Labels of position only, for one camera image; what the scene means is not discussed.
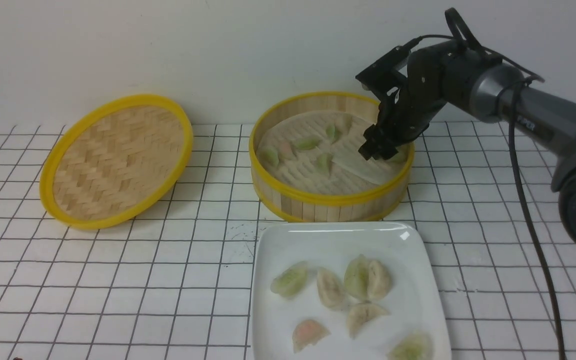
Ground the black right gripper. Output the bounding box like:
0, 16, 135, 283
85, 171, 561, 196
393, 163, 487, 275
358, 42, 451, 161

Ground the pink dumpling on plate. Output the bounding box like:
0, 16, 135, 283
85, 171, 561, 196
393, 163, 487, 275
291, 319, 330, 354

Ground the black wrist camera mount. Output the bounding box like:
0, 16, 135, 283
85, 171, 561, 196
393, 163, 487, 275
355, 43, 414, 101

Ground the beige dumpling on plate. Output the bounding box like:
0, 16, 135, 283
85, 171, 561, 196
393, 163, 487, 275
316, 267, 346, 311
366, 259, 393, 302

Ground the bamboo steamer basket yellow rim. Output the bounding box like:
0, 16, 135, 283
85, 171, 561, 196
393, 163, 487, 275
249, 91, 415, 223

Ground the green dumpling plate corner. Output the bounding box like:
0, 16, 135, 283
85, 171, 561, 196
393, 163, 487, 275
386, 331, 434, 360

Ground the green dumpling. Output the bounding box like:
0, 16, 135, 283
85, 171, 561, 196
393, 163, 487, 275
314, 152, 333, 177
386, 149, 408, 164
343, 254, 369, 302
294, 136, 322, 152
259, 146, 281, 169
325, 123, 343, 145
270, 261, 309, 299

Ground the black cable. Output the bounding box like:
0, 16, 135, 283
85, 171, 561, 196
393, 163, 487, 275
444, 7, 567, 360

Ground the bamboo steamer lid yellow rim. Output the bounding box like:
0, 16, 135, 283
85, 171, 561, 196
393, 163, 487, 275
39, 94, 194, 230

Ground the pink dumpling in steamer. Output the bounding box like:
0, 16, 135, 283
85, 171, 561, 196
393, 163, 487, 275
277, 140, 297, 161

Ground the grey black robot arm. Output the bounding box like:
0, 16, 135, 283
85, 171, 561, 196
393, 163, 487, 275
356, 38, 576, 243

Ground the white square plate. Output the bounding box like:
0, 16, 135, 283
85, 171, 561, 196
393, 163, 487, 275
250, 221, 453, 360

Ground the white mesh steamer liner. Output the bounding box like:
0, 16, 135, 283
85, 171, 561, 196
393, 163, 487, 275
257, 111, 406, 196

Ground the beige dumpling lower plate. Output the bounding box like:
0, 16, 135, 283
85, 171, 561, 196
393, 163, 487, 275
346, 301, 390, 339

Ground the green dumpling in steamer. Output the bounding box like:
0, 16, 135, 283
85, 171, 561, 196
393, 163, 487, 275
314, 152, 333, 177
294, 136, 322, 152
259, 146, 281, 169
325, 123, 343, 145

